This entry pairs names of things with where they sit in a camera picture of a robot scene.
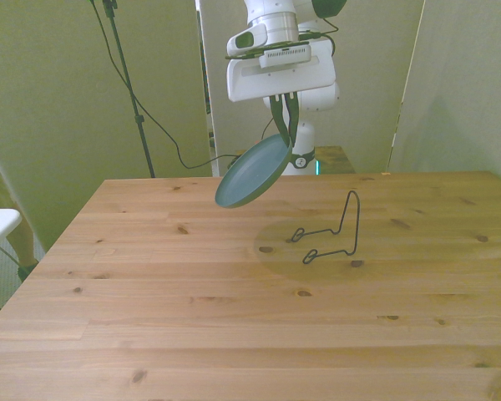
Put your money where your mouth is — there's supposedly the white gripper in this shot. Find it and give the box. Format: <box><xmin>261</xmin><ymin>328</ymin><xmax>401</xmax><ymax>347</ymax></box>
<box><xmin>226</xmin><ymin>38</ymin><xmax>338</xmax><ymax>145</ymax></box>

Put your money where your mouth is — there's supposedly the green round plate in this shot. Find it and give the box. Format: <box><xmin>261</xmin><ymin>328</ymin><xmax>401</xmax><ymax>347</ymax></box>
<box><xmin>215</xmin><ymin>133</ymin><xmax>293</xmax><ymax>210</ymax></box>

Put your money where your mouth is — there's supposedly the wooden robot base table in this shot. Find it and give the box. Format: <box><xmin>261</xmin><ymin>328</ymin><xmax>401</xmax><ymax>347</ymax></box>
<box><xmin>312</xmin><ymin>145</ymin><xmax>356</xmax><ymax>175</ymax></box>

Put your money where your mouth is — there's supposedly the black tripod stand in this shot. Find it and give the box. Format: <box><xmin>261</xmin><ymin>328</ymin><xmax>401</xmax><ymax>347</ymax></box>
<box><xmin>102</xmin><ymin>0</ymin><xmax>158</xmax><ymax>179</ymax></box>

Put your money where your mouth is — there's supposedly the white stool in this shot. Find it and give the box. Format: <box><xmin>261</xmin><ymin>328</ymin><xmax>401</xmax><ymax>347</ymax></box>
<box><xmin>0</xmin><ymin>207</ymin><xmax>23</xmax><ymax>251</ymax></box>

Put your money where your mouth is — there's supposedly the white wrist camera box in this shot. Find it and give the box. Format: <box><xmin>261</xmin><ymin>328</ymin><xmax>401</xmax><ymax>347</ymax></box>
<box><xmin>258</xmin><ymin>44</ymin><xmax>311</xmax><ymax>69</ymax></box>

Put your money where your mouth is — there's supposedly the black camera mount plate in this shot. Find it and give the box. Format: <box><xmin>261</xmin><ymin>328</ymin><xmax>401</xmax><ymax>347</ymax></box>
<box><xmin>224</xmin><ymin>31</ymin><xmax>323</xmax><ymax>60</ymax></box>

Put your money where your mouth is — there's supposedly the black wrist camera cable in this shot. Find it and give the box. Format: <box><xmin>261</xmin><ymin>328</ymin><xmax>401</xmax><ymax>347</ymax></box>
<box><xmin>291</xmin><ymin>15</ymin><xmax>340</xmax><ymax>59</ymax></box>

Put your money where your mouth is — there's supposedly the black tripod camera cable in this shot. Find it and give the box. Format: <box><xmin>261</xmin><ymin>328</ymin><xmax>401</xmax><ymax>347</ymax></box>
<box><xmin>87</xmin><ymin>0</ymin><xmax>243</xmax><ymax>170</ymax></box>

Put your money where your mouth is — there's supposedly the black wire plate stand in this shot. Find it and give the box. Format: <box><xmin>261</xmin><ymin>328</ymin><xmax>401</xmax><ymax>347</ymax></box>
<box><xmin>290</xmin><ymin>190</ymin><xmax>362</xmax><ymax>265</ymax></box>

